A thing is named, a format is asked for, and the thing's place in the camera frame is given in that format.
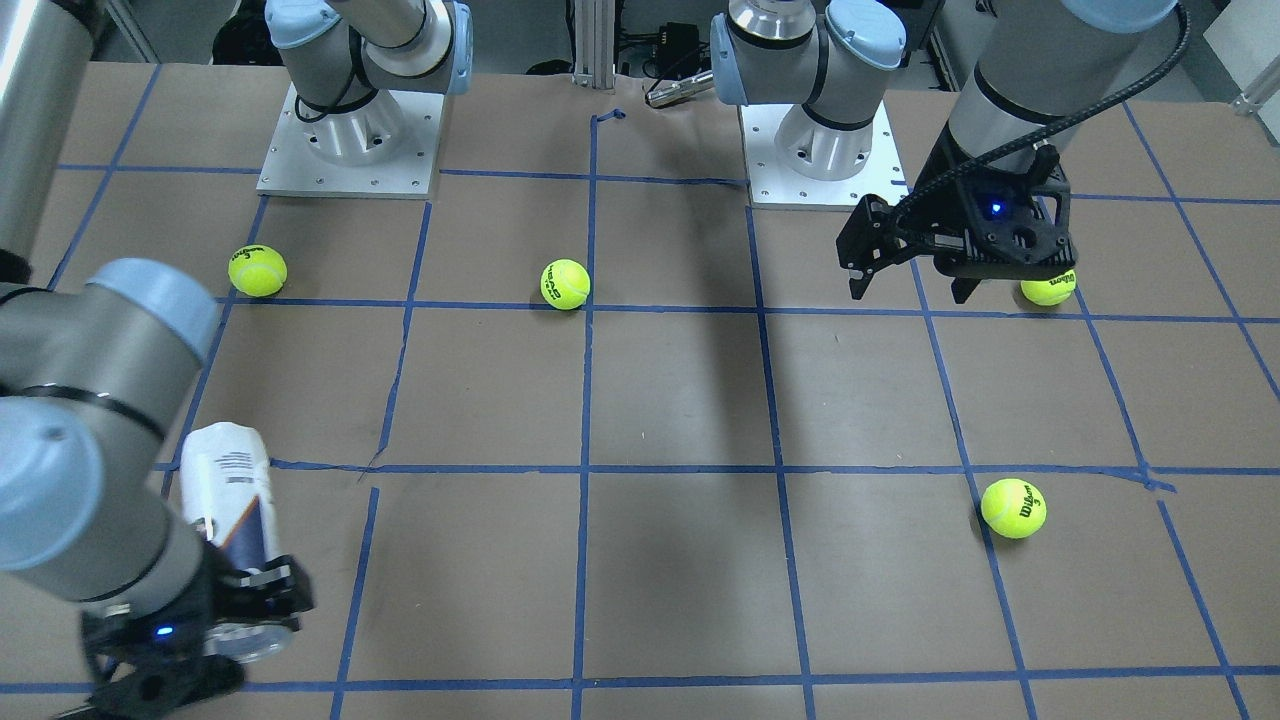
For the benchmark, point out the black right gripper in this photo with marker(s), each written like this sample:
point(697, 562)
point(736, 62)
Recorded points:
point(213, 600)

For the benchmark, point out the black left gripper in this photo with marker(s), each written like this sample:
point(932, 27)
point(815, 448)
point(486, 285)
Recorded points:
point(936, 192)

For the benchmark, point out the tennis ball can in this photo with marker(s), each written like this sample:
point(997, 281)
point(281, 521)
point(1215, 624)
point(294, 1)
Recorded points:
point(226, 496)

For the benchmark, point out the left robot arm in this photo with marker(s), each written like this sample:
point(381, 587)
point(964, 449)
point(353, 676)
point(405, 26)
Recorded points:
point(1036, 71)

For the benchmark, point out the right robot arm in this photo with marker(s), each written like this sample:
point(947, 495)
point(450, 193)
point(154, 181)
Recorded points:
point(91, 380)

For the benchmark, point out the tennis ball near base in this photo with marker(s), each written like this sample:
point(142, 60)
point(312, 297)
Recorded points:
point(1049, 293)

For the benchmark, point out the tennis ball front Wilson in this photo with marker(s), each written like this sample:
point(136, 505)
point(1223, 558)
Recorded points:
point(1013, 508)

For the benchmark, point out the tennis ball centre Head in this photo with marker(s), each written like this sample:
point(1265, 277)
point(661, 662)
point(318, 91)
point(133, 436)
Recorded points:
point(565, 284)

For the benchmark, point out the silver metal cylinder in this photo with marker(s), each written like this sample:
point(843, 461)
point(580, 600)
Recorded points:
point(665, 93)

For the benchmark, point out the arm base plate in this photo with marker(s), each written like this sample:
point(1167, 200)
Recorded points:
point(385, 150)
point(794, 163)

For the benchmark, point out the aluminium frame post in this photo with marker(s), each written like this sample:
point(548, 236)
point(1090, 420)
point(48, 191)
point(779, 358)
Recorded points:
point(594, 36)

